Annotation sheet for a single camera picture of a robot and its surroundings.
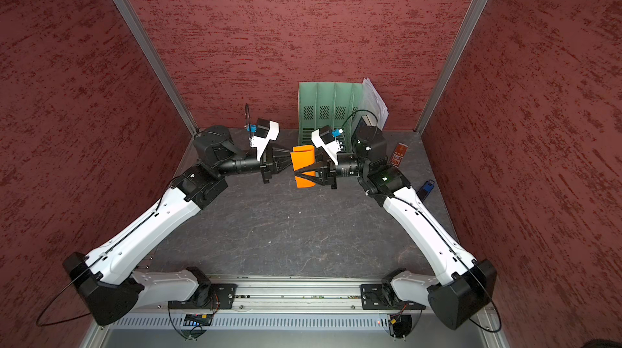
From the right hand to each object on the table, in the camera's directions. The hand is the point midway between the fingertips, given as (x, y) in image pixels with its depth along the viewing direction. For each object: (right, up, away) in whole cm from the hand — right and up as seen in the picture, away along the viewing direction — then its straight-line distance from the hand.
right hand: (297, 175), depth 60 cm
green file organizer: (+15, +28, +53) cm, 62 cm away
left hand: (+1, +4, -2) cm, 4 cm away
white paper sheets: (+28, +24, +37) cm, 52 cm away
